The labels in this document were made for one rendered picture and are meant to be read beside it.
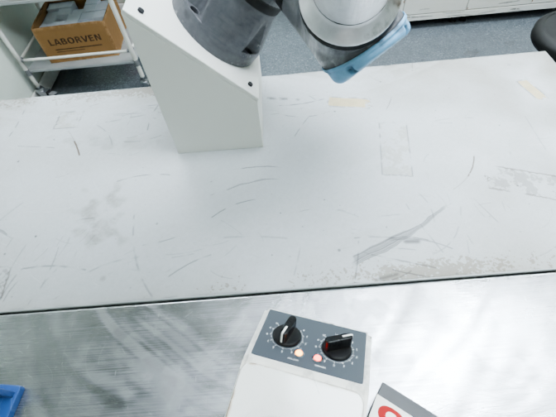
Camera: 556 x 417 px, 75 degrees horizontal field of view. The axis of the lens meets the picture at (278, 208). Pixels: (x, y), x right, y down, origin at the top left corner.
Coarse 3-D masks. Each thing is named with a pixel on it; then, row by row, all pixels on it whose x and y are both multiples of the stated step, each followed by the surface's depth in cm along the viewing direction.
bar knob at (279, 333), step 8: (288, 320) 41; (280, 328) 41; (288, 328) 39; (296, 328) 41; (280, 336) 39; (288, 336) 40; (296, 336) 40; (280, 344) 39; (288, 344) 39; (296, 344) 40
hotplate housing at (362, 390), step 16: (256, 336) 41; (368, 336) 42; (368, 352) 40; (240, 368) 38; (288, 368) 37; (368, 368) 38; (336, 384) 36; (352, 384) 36; (368, 384) 37; (224, 416) 35
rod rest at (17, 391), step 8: (0, 384) 44; (0, 392) 41; (8, 392) 42; (16, 392) 43; (0, 400) 42; (8, 400) 42; (16, 400) 43; (0, 408) 42; (8, 408) 42; (16, 408) 43; (0, 416) 41; (8, 416) 42
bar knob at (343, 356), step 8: (336, 336) 39; (344, 336) 39; (352, 336) 39; (328, 344) 38; (336, 344) 39; (344, 344) 39; (328, 352) 39; (336, 352) 39; (344, 352) 39; (336, 360) 38; (344, 360) 38
